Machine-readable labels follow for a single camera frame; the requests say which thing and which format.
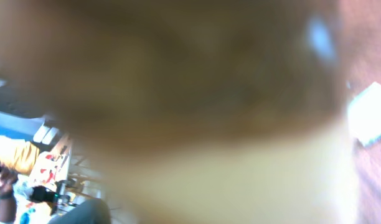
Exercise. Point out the white barcode scanner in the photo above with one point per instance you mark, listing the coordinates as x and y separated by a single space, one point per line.
364 113

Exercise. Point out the person in yellow shirt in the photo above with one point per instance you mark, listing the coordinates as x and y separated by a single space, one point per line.
18 156

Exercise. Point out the brown snack pouch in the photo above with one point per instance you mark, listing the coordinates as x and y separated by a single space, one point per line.
229 111

